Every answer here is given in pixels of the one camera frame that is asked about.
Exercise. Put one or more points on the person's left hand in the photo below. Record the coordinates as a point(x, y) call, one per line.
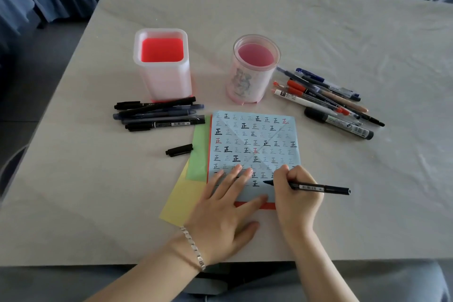
point(219, 220)

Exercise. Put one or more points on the person's right hand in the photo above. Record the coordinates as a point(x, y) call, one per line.
point(297, 206)

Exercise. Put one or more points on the thin black fineliner pen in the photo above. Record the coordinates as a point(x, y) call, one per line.
point(329, 189)

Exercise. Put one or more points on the red paper sheet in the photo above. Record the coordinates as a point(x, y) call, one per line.
point(255, 205)

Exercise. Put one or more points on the yellow paper sheet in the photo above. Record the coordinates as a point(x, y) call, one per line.
point(180, 202)

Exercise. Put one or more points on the green paper sheet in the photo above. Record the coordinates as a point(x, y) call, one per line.
point(198, 156)

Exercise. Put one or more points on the blue paper with writing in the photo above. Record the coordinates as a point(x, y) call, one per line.
point(269, 135)

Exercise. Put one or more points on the black fineliner pen cap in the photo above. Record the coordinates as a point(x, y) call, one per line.
point(178, 150)

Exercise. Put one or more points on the thick black grey marker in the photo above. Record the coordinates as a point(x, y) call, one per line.
point(339, 123)

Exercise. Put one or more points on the black marker with barcode label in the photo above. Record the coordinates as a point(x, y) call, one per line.
point(170, 124)

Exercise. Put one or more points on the pile of assorted pens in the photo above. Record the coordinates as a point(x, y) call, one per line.
point(318, 89)

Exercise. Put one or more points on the long grey pen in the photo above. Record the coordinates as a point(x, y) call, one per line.
point(141, 120)

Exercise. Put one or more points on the black brush pen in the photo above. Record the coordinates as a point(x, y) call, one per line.
point(170, 103)

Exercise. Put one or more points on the round pink pen holder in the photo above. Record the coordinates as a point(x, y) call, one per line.
point(247, 82)

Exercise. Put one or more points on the black marker pen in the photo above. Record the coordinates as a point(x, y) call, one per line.
point(127, 104)

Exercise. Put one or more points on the square white red pen holder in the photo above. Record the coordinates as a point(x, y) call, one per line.
point(166, 78)

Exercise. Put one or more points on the person's right forearm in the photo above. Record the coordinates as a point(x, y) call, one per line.
point(318, 273)

